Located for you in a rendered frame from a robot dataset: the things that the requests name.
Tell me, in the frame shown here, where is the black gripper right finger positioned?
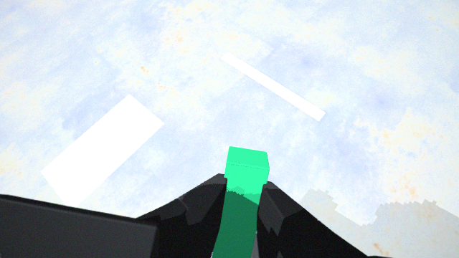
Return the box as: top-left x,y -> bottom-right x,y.
257,181 -> 392,258

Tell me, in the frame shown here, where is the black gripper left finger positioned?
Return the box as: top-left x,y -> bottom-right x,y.
0,173 -> 227,258

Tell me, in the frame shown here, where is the green rectangular post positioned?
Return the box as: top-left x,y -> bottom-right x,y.
212,146 -> 270,258

